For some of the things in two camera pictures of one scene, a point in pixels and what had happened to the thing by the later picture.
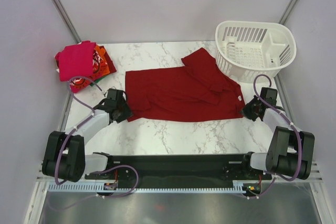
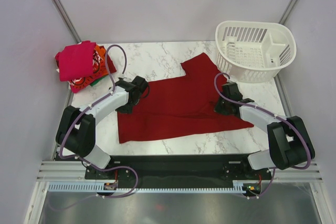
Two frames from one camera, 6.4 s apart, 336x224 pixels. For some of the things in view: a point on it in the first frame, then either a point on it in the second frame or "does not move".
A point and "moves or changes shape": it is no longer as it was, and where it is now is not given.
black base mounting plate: x=180 y=169 does not move
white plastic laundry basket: x=247 y=50 does not move
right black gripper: x=245 y=112 → x=218 y=108
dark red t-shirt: x=199 y=90 moves or changes shape
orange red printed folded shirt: x=102 y=65 does not move
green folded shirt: x=97 y=81 does not move
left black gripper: x=127 y=113 → x=125 y=110
